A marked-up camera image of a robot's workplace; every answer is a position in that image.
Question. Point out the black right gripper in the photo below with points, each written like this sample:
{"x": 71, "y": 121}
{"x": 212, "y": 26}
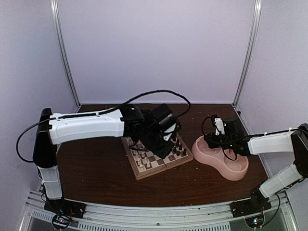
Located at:
{"x": 211, "y": 142}

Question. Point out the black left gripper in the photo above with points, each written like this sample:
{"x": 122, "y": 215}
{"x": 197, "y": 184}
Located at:
{"x": 163, "y": 151}

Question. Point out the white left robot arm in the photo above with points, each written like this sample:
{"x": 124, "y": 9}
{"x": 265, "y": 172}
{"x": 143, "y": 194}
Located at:
{"x": 55, "y": 129}

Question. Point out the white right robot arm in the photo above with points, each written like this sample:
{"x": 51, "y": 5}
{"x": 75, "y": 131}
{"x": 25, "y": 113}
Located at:
{"x": 290, "y": 146}

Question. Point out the dark chess pieces row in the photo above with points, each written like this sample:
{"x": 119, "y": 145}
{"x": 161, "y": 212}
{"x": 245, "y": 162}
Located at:
{"x": 178, "y": 149}

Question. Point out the wooden chess board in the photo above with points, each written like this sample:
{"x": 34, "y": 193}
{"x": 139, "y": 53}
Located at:
{"x": 157, "y": 164}

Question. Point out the right circuit board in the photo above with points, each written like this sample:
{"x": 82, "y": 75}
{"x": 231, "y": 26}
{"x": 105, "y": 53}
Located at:
{"x": 255, "y": 222}

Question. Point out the circuit board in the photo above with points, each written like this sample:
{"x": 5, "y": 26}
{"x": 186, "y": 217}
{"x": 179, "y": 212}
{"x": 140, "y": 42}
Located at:
{"x": 60, "y": 222}
{"x": 255, "y": 222}

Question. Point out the left circuit board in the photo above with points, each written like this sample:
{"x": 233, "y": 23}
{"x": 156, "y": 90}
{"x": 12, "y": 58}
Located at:
{"x": 60, "y": 222}

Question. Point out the pink double pet bowl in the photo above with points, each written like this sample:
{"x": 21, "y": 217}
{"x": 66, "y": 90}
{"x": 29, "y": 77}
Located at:
{"x": 219, "y": 159}

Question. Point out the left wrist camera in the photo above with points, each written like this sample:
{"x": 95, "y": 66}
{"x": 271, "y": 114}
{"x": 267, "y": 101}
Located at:
{"x": 171, "y": 131}

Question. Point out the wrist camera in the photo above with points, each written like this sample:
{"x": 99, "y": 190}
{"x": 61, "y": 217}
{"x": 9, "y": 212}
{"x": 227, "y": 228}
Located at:
{"x": 219, "y": 126}
{"x": 171, "y": 131}

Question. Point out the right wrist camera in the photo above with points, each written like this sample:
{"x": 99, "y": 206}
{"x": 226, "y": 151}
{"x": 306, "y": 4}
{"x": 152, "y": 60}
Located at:
{"x": 219, "y": 126}

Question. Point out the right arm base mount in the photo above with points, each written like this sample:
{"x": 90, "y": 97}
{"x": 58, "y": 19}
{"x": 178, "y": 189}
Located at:
{"x": 248, "y": 207}

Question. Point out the aluminium front rail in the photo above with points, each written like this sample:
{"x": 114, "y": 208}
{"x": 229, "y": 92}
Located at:
{"x": 211, "y": 217}

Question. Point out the right aluminium frame post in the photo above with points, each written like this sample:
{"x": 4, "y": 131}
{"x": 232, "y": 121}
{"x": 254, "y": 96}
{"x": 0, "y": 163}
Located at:
{"x": 249, "y": 51}

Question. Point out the aluminium frame post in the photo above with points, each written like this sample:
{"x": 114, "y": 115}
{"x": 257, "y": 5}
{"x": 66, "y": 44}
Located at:
{"x": 249, "y": 51}
{"x": 63, "y": 53}

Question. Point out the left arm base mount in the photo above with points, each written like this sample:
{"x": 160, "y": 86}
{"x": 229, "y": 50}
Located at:
{"x": 66, "y": 207}

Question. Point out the left aluminium frame post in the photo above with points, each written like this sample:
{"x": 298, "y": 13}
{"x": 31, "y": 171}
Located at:
{"x": 63, "y": 53}

